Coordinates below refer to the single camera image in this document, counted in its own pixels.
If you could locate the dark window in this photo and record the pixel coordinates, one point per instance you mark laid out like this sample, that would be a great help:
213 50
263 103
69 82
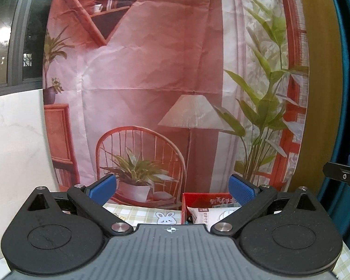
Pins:
14 35

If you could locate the olive yellow curtain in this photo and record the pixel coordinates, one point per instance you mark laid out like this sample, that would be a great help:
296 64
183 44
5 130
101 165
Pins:
320 78

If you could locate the red strawberry print box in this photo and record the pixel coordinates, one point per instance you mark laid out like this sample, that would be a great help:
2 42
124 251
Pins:
192 199

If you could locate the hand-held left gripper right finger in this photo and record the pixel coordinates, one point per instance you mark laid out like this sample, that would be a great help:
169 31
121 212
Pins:
242 189

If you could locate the checked bunny print tablecloth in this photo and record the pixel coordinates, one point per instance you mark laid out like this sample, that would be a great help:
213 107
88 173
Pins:
143 214

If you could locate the printed room scene backdrop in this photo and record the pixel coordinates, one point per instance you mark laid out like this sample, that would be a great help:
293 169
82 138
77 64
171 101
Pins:
163 64

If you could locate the white packet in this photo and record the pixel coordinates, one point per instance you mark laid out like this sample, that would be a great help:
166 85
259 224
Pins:
205 214

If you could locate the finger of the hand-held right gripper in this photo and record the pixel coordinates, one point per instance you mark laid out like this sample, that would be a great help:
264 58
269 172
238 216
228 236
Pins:
341 173

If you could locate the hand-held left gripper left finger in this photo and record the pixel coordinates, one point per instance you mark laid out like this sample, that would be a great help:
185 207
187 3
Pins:
103 186

